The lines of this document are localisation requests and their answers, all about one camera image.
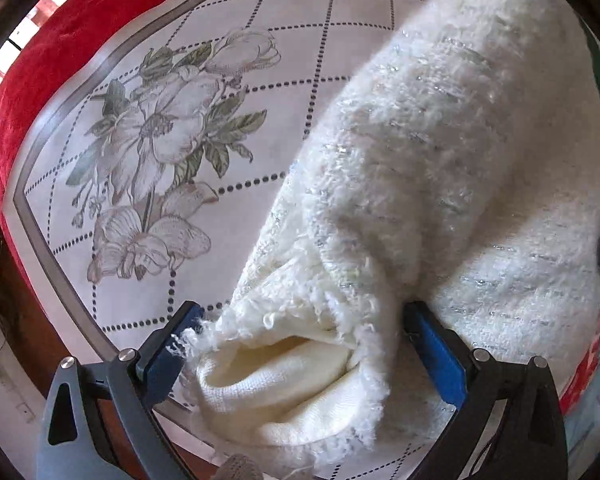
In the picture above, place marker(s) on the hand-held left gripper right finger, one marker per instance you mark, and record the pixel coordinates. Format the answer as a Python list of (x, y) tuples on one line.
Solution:
[(440, 355)]

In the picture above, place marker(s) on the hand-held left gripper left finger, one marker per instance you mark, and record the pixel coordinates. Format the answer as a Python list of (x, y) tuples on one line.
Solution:
[(165, 360)]

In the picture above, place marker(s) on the white fuzzy knit sweater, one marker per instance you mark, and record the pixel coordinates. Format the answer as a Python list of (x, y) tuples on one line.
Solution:
[(430, 185)]

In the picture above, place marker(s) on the light blue cloth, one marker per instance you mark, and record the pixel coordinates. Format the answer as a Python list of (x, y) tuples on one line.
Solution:
[(597, 402)]

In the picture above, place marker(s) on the white floral mat grey border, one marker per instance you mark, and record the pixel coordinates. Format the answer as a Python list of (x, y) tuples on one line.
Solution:
[(180, 125)]

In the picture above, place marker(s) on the red patterned blanket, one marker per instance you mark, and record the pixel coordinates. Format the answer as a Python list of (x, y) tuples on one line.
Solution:
[(70, 30)]

